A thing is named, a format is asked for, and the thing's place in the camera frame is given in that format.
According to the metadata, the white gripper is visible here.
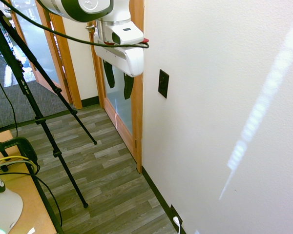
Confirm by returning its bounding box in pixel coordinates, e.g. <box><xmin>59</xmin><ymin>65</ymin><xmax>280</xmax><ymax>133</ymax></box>
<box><xmin>93</xmin><ymin>33</ymin><xmax>145</xmax><ymax>100</ymax></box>

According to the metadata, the wooden door with frosted glass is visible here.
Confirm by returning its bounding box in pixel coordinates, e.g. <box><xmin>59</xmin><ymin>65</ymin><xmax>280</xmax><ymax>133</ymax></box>
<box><xmin>88</xmin><ymin>0</ymin><xmax>145</xmax><ymax>174</ymax></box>

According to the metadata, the wooden framed glass panel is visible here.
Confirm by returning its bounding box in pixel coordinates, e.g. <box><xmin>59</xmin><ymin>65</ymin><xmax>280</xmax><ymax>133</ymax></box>
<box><xmin>7</xmin><ymin>0</ymin><xmax>83</xmax><ymax>110</ymax></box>

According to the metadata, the black table clamp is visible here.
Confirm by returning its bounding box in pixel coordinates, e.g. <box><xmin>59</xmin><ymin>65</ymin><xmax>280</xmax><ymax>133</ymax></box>
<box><xmin>0</xmin><ymin>136</ymin><xmax>39</xmax><ymax>172</ymax></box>

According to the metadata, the dark baseboard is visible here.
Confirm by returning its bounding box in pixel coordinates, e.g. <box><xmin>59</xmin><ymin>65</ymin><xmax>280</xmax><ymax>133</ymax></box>
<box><xmin>81</xmin><ymin>96</ymin><xmax>188</xmax><ymax>234</ymax></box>

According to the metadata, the black light switch plate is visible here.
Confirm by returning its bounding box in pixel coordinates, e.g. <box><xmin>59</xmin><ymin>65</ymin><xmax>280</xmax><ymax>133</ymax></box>
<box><xmin>158</xmin><ymin>69</ymin><xmax>170</xmax><ymax>99</ymax></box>

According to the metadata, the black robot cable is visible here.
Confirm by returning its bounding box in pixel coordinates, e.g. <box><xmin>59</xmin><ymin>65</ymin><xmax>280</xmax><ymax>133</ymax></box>
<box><xmin>0</xmin><ymin>0</ymin><xmax>150</xmax><ymax>49</ymax></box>

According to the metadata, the black camera tripod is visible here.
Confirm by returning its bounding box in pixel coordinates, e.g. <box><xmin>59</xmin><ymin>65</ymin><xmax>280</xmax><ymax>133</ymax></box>
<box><xmin>0</xmin><ymin>0</ymin><xmax>99</xmax><ymax>234</ymax></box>

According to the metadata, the thin black cable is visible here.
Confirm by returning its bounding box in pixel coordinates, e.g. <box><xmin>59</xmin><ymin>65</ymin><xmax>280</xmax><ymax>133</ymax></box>
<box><xmin>0</xmin><ymin>172</ymin><xmax>63</xmax><ymax>227</ymax></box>

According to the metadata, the grey cable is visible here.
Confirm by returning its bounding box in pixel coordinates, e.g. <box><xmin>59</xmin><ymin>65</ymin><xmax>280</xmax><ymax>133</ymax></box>
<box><xmin>0</xmin><ymin>159</ymin><xmax>37</xmax><ymax>174</ymax></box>

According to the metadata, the yellow cable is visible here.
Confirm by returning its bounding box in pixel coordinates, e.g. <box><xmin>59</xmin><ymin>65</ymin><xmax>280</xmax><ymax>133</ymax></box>
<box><xmin>0</xmin><ymin>156</ymin><xmax>37</xmax><ymax>171</ymax></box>

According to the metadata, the black wall outlet plate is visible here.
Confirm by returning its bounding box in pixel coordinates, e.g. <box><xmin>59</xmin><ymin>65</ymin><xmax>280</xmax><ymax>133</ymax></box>
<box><xmin>169</xmin><ymin>204</ymin><xmax>184</xmax><ymax>228</ymax></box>

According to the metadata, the white plug with cable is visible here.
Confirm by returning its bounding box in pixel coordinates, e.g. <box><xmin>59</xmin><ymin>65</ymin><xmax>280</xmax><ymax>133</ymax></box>
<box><xmin>172</xmin><ymin>216</ymin><xmax>182</xmax><ymax>234</ymax></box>

